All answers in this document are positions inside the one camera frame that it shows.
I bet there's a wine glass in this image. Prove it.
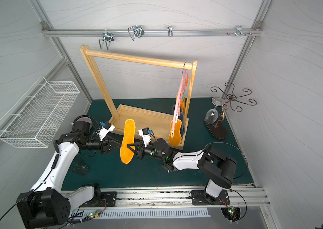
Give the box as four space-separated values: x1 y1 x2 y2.
204 97 225 125

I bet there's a clear plastic cup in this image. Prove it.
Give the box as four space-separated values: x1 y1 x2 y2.
69 156 89 176

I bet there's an aluminium top rail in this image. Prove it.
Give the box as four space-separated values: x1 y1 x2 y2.
42 23 263 38

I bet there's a pink plastic hanger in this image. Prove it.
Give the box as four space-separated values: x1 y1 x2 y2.
171 62 188 138

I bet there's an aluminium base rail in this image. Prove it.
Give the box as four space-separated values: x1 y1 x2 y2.
61 184 271 208

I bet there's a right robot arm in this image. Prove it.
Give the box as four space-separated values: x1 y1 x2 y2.
120 138 237 206

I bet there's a metal hook clip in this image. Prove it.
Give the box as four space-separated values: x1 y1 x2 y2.
226 25 251 37
167 25 173 37
98 30 114 50
128 25 145 41

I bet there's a metal glass holder stand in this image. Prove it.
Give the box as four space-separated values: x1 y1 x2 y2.
204 82 258 140

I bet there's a white wire basket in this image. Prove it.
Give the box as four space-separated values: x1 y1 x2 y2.
0 76 79 148

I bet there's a yellow insole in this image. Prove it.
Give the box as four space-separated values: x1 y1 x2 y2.
168 119 182 147
174 93 186 116
120 119 136 164

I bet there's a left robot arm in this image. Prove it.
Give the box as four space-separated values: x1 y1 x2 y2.
16 115 121 229

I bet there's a wooden clothes rack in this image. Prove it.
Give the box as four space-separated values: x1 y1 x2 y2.
80 45 198 144

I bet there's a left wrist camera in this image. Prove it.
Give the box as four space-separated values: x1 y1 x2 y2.
98 122 115 141

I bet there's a dark grey insole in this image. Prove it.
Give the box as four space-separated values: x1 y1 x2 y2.
178 112 185 137

